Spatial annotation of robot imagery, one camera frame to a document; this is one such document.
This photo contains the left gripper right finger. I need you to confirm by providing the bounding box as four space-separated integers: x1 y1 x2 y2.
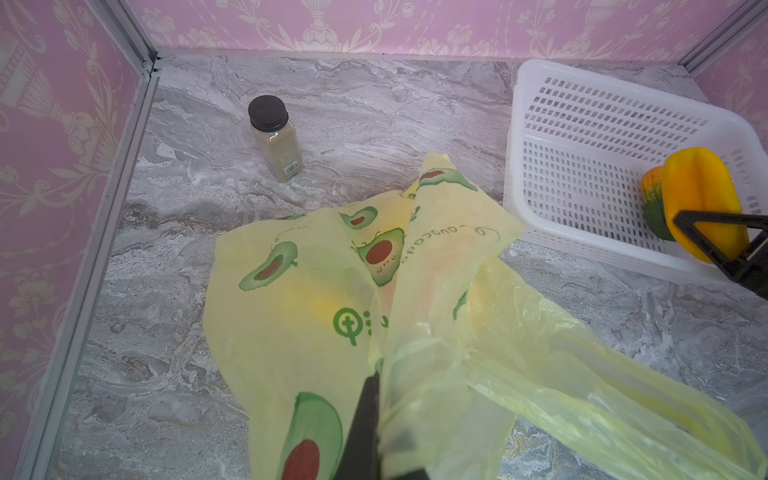
379 419 432 479

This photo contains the white plastic basket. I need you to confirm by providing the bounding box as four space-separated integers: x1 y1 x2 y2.
504 60 767 284

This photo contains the yellow green corn toy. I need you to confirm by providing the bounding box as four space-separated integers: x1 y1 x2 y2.
640 166 674 241

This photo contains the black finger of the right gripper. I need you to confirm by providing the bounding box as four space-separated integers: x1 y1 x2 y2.
673 210 767 299

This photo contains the yellow-green plastic bag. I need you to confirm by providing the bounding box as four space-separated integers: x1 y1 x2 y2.
203 153 767 479

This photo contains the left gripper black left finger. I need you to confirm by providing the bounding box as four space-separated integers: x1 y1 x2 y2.
334 373 380 480

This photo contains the small bottle black cap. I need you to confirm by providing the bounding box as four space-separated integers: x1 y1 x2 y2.
248 95 303 182

